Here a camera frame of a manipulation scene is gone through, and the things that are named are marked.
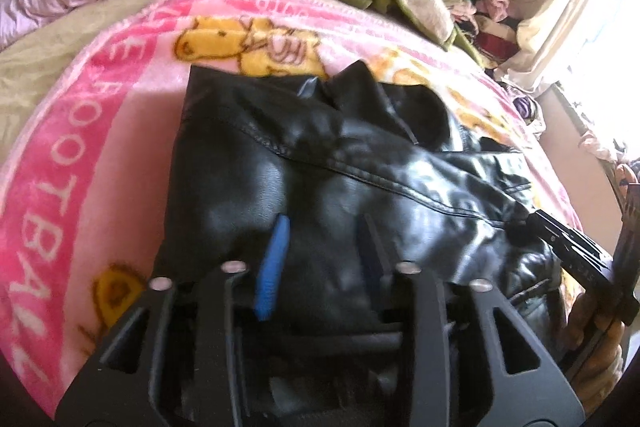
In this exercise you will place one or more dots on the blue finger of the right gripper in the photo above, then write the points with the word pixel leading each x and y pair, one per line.
pixel 570 245

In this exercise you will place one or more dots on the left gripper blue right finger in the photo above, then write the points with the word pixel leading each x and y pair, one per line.
pixel 462 348

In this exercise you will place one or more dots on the black leather jacket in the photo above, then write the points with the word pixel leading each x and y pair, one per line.
pixel 326 153

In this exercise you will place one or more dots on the bag of clothes by window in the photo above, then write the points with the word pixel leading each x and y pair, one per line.
pixel 531 113

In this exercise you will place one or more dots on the pile of folded clothes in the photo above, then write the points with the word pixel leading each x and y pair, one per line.
pixel 489 26

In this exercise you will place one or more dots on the right hand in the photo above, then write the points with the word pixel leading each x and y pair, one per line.
pixel 603 369

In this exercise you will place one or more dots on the cream curtain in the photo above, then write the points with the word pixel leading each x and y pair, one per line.
pixel 544 40

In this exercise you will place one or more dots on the pink cartoon fleece blanket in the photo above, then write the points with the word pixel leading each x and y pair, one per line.
pixel 83 190

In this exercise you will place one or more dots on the beige bed sheet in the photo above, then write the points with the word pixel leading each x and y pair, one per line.
pixel 31 66

